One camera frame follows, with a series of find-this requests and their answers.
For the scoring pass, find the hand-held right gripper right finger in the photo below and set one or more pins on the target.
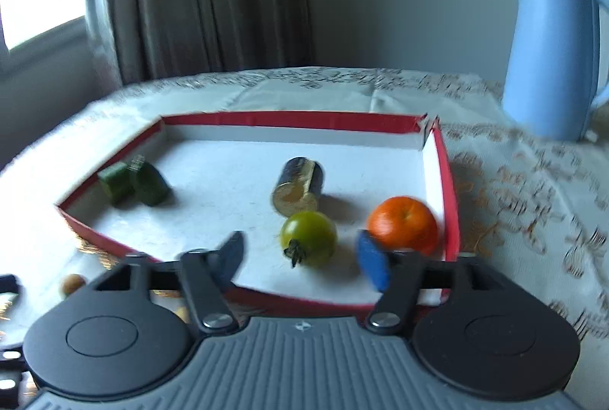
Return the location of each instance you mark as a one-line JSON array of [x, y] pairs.
[[373, 265]]

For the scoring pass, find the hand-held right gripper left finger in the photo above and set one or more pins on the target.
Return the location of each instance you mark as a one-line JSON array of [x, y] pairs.
[[231, 255]]

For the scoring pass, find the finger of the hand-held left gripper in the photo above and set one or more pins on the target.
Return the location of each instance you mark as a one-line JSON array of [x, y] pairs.
[[9, 285]]

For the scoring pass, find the white embroidered tablecloth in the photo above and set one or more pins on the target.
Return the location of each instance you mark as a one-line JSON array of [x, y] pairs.
[[514, 210]]

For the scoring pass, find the green cucumber piece with stem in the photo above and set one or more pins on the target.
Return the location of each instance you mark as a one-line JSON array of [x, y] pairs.
[[151, 184]]

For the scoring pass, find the dark sugarcane piece smooth cut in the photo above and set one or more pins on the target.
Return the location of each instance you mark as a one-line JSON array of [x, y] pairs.
[[295, 189]]

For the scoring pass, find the light blue electric kettle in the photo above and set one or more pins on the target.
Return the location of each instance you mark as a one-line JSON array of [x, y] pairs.
[[547, 58]]

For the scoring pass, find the green tomato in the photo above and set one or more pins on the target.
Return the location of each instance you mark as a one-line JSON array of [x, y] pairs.
[[309, 234]]

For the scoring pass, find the red cardboard box tray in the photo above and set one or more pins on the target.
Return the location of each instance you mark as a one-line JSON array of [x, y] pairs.
[[228, 182]]

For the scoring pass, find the small orange mandarin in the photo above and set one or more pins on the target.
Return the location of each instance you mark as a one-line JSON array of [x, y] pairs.
[[404, 220]]

